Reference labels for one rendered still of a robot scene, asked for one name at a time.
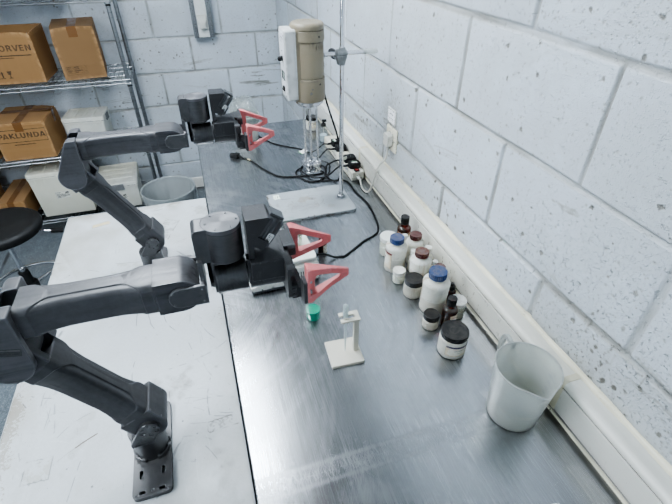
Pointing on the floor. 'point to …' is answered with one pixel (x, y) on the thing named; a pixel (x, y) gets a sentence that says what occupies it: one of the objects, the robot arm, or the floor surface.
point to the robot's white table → (217, 325)
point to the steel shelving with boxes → (39, 121)
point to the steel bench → (370, 372)
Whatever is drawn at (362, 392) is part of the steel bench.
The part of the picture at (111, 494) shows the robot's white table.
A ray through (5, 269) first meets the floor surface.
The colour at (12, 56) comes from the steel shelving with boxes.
